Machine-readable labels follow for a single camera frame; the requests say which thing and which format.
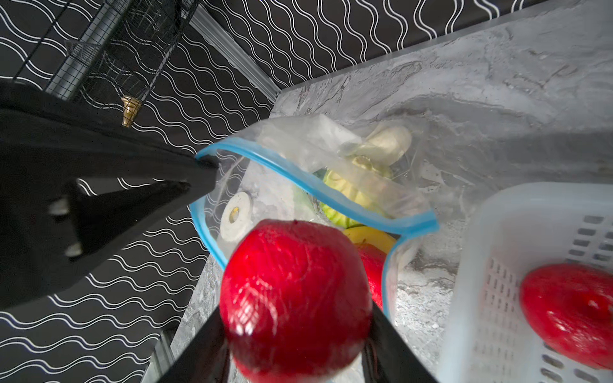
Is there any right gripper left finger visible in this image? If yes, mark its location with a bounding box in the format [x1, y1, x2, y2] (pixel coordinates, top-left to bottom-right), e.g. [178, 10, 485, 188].
[158, 307, 230, 383]

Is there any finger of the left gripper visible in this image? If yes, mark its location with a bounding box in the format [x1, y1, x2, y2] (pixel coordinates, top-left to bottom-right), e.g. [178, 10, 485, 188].
[1, 81, 217, 192]
[1, 180, 215, 309]

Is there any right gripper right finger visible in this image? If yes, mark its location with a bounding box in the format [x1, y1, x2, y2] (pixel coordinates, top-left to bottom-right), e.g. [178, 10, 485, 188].
[362, 303, 437, 383]

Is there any red toy fruit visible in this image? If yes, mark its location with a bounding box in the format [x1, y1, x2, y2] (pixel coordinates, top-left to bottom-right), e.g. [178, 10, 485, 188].
[219, 220, 374, 382]
[355, 244, 386, 309]

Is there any green toy cabbage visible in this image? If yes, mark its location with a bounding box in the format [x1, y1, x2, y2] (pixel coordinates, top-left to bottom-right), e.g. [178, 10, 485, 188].
[319, 156, 393, 229]

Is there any clear blue-zip bag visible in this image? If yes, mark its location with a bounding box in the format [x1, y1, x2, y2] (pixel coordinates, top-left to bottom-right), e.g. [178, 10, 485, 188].
[189, 114, 439, 318]

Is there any small red toy apple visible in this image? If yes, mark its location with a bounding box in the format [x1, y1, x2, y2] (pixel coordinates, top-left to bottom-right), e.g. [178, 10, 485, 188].
[519, 263, 612, 370]

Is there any white toy radish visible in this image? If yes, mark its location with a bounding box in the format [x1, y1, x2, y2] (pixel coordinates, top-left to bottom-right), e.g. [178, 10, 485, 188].
[352, 125, 413, 166]

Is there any red toy fruit front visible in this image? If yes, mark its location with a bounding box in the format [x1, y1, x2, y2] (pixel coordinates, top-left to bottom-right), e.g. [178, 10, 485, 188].
[355, 244, 386, 309]

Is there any white tape roll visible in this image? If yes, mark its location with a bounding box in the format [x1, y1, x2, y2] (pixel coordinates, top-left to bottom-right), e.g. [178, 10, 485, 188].
[220, 191, 253, 243]

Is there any white plastic perforated basket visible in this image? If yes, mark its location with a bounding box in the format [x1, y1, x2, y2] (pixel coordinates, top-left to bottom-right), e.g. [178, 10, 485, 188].
[435, 183, 612, 382]

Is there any black wire wall basket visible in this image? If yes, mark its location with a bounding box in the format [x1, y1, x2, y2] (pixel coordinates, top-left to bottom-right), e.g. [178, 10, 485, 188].
[1, 0, 199, 127]

